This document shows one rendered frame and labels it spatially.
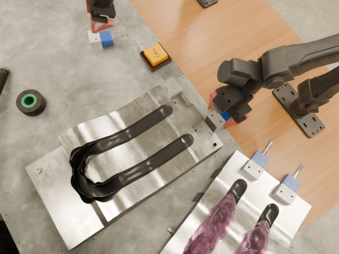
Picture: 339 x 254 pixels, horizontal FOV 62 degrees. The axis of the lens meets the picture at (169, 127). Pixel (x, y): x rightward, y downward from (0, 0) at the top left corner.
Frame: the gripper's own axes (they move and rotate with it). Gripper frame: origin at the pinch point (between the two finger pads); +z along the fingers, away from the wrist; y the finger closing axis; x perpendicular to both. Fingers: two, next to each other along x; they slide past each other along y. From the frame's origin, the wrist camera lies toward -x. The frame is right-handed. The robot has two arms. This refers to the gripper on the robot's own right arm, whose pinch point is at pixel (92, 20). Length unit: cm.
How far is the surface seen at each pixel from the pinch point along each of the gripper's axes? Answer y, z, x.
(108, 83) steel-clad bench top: 15.6, 11.0, 6.1
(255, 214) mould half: 67, -10, 31
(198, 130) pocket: 40.4, -6.1, 23.3
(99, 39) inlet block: 1.8, 6.0, 3.9
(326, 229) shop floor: 92, 32, 131
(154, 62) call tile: 13.3, -0.4, 18.5
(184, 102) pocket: 30.5, -5.3, 21.9
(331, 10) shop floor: -48, -2, 190
